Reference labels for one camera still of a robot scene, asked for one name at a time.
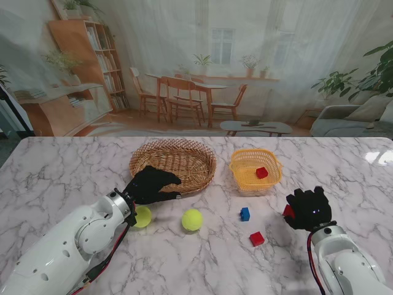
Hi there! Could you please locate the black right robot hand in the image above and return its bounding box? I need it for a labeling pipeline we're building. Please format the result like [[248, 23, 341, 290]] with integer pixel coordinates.
[[282, 186, 333, 230]]

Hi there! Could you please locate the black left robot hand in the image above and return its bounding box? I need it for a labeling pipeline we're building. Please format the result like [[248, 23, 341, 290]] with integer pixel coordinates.
[[124, 165, 182, 205]]

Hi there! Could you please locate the yellow plastic mesh basket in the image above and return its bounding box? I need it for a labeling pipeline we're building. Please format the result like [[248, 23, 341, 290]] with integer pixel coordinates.
[[228, 148, 284, 195]]

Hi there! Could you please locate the red black right arm cable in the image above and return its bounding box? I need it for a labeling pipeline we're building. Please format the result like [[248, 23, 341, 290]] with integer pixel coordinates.
[[306, 230, 326, 295]]

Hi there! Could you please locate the printed room scene backdrop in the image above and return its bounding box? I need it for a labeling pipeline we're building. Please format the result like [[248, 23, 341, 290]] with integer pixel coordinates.
[[0, 0, 393, 138]]

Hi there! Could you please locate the yellow-green tennis ball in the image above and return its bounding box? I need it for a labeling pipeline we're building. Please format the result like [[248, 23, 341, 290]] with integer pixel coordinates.
[[181, 208, 203, 232], [132, 205, 153, 228]]

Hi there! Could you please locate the brown oval wicker basket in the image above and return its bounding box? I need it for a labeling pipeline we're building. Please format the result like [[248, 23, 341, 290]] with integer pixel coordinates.
[[128, 138, 217, 196]]

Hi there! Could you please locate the red black arm cable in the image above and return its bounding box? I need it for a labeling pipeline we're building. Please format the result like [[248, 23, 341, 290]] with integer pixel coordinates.
[[306, 230, 326, 295], [66, 211, 136, 295]]

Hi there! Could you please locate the red black left arm cable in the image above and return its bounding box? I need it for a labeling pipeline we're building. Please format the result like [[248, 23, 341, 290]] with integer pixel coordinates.
[[66, 211, 136, 295]]

